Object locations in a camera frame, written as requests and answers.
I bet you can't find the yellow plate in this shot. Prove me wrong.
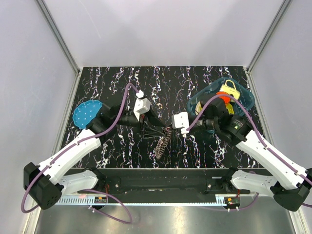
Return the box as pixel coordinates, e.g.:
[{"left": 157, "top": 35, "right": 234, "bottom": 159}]
[{"left": 195, "top": 102, "right": 234, "bottom": 115}]

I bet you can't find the orange plastic cup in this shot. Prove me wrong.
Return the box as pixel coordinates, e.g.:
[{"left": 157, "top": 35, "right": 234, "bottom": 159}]
[{"left": 217, "top": 91, "right": 231, "bottom": 104}]

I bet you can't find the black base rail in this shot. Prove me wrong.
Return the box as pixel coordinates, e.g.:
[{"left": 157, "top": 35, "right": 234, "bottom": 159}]
[{"left": 65, "top": 167, "right": 247, "bottom": 195}]

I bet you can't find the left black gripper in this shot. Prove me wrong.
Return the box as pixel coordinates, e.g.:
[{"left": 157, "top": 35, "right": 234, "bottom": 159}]
[{"left": 114, "top": 105, "right": 166, "bottom": 138}]

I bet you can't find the yellow toy handbag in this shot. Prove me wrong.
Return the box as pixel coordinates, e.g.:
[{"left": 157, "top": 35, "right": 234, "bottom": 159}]
[{"left": 219, "top": 79, "right": 240, "bottom": 100}]

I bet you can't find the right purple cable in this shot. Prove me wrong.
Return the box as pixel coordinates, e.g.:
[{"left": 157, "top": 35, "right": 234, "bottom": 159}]
[{"left": 181, "top": 94, "right": 312, "bottom": 208}]

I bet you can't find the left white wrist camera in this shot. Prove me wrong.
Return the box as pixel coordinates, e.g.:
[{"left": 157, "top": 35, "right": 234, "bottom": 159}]
[{"left": 134, "top": 98, "right": 151, "bottom": 118}]

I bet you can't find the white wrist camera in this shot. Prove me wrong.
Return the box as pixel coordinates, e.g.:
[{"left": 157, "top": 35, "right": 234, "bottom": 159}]
[
  {"left": 172, "top": 112, "right": 190, "bottom": 129},
  {"left": 134, "top": 98, "right": 151, "bottom": 118}
]

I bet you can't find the blue dotted plate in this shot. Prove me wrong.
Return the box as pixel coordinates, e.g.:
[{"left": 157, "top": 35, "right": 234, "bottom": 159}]
[{"left": 72, "top": 100, "right": 102, "bottom": 130}]

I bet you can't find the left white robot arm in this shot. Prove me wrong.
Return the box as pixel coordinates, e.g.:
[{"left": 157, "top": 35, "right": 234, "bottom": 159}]
[{"left": 21, "top": 100, "right": 166, "bottom": 214}]

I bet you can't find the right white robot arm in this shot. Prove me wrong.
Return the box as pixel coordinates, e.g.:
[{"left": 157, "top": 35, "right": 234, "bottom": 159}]
[{"left": 172, "top": 94, "right": 312, "bottom": 212}]

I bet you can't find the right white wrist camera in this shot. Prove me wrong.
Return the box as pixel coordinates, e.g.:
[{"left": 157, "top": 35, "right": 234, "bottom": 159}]
[{"left": 172, "top": 112, "right": 190, "bottom": 129}]

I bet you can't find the teal plastic tray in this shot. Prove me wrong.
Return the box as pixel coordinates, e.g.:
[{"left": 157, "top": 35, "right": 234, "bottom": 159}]
[{"left": 187, "top": 77, "right": 255, "bottom": 115}]

